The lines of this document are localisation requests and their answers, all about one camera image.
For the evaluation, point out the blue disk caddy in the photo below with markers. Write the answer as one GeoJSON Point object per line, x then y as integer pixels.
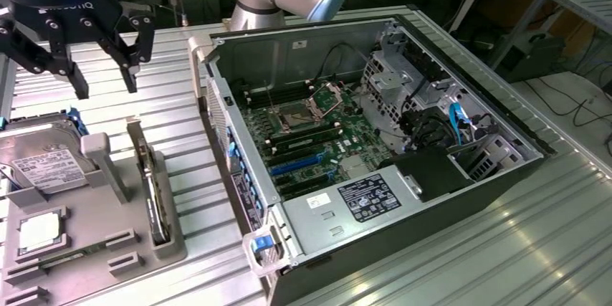
{"type": "Point", "coordinates": [76, 119]}

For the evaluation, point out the silver hard disk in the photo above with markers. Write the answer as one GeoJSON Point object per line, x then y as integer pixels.
{"type": "Point", "coordinates": [42, 155]}

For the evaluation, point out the thin locking lever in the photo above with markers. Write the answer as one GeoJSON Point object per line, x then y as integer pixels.
{"type": "Point", "coordinates": [270, 96]}

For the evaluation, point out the CPU socket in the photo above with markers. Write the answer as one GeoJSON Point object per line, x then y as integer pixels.
{"type": "Point", "coordinates": [292, 118]}

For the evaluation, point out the metal socket cover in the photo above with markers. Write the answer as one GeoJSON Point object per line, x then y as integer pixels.
{"type": "Point", "coordinates": [328, 98]}

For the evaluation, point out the blue expansion slot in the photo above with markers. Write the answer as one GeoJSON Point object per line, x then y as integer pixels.
{"type": "Point", "coordinates": [296, 164]}

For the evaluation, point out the grey parts rack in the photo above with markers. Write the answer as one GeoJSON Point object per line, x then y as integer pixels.
{"type": "Point", "coordinates": [94, 220]}

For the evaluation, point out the silver CPU chip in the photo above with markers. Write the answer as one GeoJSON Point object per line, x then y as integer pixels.
{"type": "Point", "coordinates": [41, 230]}

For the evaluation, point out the green Dell motherboard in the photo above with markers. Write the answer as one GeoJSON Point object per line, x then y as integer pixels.
{"type": "Point", "coordinates": [356, 134]}

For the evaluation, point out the silver drive cage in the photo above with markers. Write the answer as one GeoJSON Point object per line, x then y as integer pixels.
{"type": "Point", "coordinates": [386, 84]}

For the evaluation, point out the loose green RAM stick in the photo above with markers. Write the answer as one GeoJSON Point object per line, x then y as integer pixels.
{"type": "Point", "coordinates": [72, 255]}

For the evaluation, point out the silver chipset heatsink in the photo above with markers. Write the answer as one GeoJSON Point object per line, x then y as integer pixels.
{"type": "Point", "coordinates": [353, 165]}

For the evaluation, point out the blue case latch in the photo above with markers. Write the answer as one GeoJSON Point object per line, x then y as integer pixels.
{"type": "Point", "coordinates": [260, 243]}

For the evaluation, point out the grey power supply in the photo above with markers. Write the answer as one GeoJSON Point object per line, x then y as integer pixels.
{"type": "Point", "coordinates": [325, 227]}

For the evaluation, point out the black plastic shroud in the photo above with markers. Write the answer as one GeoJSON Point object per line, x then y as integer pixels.
{"type": "Point", "coordinates": [429, 173]}

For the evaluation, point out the open black PC case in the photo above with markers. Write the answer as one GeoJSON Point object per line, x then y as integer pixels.
{"type": "Point", "coordinates": [429, 234]}

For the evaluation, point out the black box device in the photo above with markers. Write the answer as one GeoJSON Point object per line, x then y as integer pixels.
{"type": "Point", "coordinates": [540, 55]}

